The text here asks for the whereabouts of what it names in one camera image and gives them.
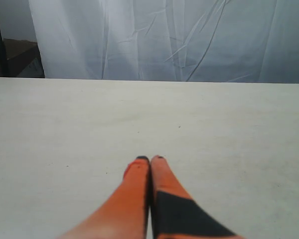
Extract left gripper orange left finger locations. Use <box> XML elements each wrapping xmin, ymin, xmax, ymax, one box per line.
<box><xmin>60</xmin><ymin>156</ymin><xmax>150</xmax><ymax>239</ymax></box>

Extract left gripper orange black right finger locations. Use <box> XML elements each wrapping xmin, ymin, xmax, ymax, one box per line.
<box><xmin>150</xmin><ymin>155</ymin><xmax>242</xmax><ymax>239</ymax></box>

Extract white wrinkled backdrop curtain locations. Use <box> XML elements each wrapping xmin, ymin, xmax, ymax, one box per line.
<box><xmin>29</xmin><ymin>0</ymin><xmax>299</xmax><ymax>83</ymax></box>

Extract brown cardboard box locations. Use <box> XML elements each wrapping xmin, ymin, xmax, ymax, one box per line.
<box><xmin>3</xmin><ymin>39</ymin><xmax>45</xmax><ymax>78</ymax></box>

